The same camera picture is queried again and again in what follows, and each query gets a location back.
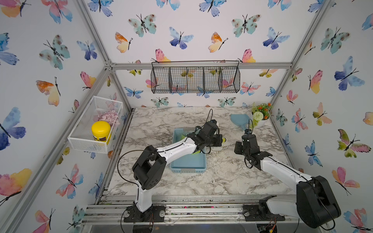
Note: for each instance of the light blue plastic storage basket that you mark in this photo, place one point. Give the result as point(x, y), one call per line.
point(192, 163)

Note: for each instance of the black wire wall basket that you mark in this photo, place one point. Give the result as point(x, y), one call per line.
point(206, 77)

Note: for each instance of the yellow lidded jar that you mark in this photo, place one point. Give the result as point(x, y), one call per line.
point(101, 131)

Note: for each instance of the light blue plastic scoop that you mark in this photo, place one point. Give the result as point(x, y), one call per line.
point(241, 120)

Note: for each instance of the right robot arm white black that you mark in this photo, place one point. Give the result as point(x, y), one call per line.
point(314, 202)

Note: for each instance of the artificial plant in white pot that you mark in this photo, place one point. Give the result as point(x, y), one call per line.
point(260, 114)

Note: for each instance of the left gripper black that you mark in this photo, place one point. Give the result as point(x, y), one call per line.
point(219, 140)

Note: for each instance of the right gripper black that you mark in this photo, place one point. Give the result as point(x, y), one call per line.
point(237, 145)

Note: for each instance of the pink round item in basket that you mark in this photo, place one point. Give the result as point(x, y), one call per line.
point(111, 117)

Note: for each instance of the white mesh wall basket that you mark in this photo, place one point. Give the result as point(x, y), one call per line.
point(81, 137)

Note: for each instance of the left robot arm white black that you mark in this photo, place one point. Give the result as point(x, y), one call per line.
point(149, 168)

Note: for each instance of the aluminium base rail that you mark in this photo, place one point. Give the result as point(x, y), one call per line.
point(177, 209)

